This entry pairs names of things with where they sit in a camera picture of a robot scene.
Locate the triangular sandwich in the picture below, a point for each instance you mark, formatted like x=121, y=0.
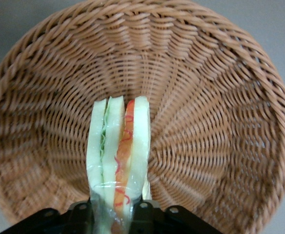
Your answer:
x=118, y=146

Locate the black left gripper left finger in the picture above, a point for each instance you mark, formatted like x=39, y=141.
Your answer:
x=59, y=223

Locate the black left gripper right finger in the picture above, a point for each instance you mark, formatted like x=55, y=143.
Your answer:
x=169, y=221

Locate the round brown wicker basket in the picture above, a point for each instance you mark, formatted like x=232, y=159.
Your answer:
x=206, y=97

